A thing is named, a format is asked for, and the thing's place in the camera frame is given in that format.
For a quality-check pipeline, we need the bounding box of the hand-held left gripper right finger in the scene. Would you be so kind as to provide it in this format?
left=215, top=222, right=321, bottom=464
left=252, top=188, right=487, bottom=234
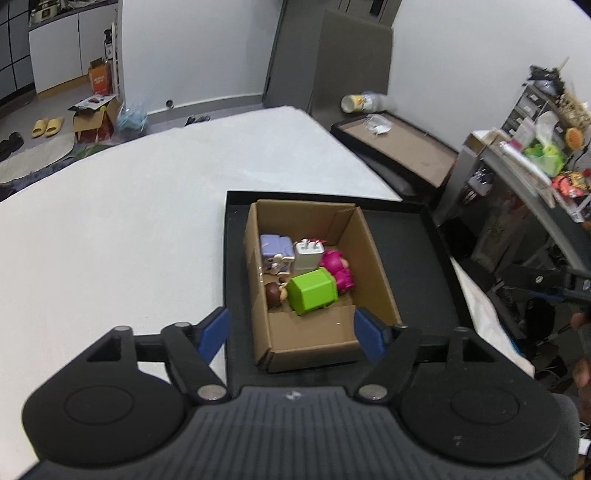
left=353, top=307, right=502, bottom=401

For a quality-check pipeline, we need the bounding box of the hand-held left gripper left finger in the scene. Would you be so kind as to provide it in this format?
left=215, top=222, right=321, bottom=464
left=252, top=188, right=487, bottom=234
left=85, top=306, right=230, bottom=402

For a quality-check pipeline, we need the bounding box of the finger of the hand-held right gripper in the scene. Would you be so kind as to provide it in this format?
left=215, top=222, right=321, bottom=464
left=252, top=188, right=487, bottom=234
left=499, top=261, right=591, bottom=304

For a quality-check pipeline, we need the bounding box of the brown cardboard box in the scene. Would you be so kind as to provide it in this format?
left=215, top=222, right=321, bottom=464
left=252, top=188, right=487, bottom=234
left=244, top=199, right=403, bottom=374

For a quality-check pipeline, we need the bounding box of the pink hooded figurine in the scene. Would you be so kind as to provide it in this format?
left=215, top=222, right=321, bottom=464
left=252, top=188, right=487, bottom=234
left=320, top=249, right=356, bottom=293

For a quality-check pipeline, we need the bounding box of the green cube toy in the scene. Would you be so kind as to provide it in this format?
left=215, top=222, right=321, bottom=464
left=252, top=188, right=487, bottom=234
left=287, top=268, right=339, bottom=317

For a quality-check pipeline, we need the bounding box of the small brown-haired doll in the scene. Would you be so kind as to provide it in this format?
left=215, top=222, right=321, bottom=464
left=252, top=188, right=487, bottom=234
left=264, top=281, right=291, bottom=306

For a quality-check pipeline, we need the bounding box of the black shallow tray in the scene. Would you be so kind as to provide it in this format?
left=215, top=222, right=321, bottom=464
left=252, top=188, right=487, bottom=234
left=223, top=189, right=475, bottom=398

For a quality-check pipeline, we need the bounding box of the white toy block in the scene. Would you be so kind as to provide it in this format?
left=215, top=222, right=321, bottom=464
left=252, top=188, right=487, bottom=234
left=294, top=239, right=327, bottom=272

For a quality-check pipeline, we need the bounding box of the person's right hand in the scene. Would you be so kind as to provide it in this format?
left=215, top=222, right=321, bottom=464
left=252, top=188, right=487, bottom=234
left=571, top=311, right=591, bottom=389

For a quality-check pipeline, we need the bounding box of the purple toy block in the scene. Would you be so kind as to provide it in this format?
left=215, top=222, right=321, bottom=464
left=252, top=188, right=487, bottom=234
left=259, top=234, right=296, bottom=276

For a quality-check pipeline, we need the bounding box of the grey metal shelf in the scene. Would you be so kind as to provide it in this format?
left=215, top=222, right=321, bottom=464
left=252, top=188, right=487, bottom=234
left=434, top=65, right=591, bottom=361

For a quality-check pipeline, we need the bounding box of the green plastic bag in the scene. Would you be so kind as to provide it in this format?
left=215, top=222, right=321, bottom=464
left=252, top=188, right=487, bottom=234
left=524, top=141, right=567, bottom=177

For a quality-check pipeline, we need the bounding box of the large brown-lined black tray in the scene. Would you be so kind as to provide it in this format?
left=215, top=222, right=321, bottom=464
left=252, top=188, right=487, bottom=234
left=330, top=112, right=461, bottom=200

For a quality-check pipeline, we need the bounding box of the white plastic bag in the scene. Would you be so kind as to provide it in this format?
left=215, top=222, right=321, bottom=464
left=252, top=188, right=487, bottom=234
left=363, top=114, right=393, bottom=136

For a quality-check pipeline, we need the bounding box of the blue plastic bag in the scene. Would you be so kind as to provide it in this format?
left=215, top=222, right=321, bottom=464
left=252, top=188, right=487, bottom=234
left=115, top=102, right=149, bottom=135

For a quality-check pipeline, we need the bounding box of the plastic bottle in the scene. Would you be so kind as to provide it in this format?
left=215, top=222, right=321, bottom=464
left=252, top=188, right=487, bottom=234
left=341, top=91, right=387, bottom=114

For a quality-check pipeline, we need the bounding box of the open floor cardboard box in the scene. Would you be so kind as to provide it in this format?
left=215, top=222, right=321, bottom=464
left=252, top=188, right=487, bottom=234
left=68, top=93, right=120, bottom=142

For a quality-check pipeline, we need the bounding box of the round pale rug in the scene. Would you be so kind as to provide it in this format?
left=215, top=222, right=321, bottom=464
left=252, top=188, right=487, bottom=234
left=0, top=136, right=75, bottom=186

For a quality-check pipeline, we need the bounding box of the grey upright board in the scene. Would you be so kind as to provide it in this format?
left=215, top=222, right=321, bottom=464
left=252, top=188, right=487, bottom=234
left=262, top=0, right=394, bottom=119

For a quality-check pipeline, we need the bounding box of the orange carton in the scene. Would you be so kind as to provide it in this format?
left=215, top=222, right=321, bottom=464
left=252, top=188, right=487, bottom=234
left=88, top=58, right=114, bottom=96

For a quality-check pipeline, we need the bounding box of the white cabinet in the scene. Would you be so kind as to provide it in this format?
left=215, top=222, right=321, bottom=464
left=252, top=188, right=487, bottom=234
left=28, top=0, right=119, bottom=96

